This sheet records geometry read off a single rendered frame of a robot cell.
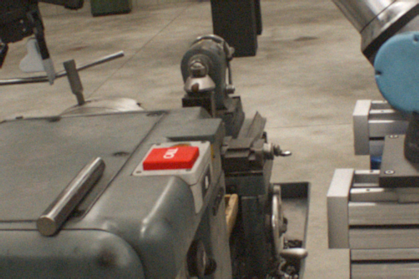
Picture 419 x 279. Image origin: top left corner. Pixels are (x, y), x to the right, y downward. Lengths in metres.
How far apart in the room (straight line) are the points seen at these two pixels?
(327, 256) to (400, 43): 2.79
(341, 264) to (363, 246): 2.42
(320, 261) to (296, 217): 0.99
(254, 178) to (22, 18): 0.82
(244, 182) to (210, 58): 0.66
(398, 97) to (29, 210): 0.50
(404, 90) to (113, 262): 0.47
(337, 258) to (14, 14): 2.59
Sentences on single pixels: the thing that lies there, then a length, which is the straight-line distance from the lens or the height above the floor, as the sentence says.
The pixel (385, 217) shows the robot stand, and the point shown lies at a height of 1.08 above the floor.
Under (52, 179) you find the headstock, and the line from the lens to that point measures 1.01.
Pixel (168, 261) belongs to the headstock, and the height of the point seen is 1.21.
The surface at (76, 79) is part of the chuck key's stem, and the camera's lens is 1.50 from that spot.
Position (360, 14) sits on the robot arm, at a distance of 1.11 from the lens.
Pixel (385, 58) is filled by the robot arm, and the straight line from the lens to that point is 1.08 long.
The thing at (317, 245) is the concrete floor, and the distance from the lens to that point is 3.93.
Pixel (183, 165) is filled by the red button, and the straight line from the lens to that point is 0.98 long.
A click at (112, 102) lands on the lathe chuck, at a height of 1.23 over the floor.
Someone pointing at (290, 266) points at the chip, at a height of 0.55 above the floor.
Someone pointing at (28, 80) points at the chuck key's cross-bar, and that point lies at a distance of 1.50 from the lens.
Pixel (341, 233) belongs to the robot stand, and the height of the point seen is 1.06.
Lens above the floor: 1.54
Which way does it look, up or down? 15 degrees down
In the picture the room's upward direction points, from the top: 5 degrees counter-clockwise
